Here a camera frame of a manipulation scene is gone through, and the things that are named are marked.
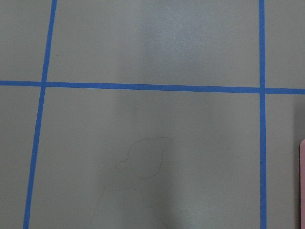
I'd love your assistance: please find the pink plastic tray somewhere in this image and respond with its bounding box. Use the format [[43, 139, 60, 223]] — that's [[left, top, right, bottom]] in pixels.
[[299, 140, 305, 229]]

